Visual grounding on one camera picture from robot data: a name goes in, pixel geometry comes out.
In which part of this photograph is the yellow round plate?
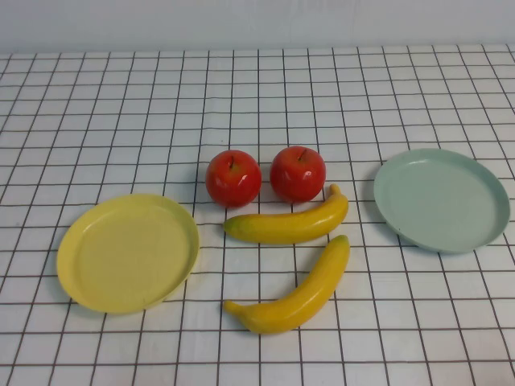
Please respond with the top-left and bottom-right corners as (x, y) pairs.
(56, 193), (201, 315)

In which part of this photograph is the yellow banana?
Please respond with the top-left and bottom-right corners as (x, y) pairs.
(223, 234), (352, 335)
(223, 183), (350, 245)

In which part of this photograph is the pale green round plate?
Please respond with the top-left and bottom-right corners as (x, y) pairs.
(373, 147), (512, 254)

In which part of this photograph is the red apple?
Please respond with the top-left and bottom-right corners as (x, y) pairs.
(205, 150), (263, 209)
(270, 146), (327, 203)

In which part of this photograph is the white grid tablecloth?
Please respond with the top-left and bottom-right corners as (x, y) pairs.
(0, 43), (515, 386)

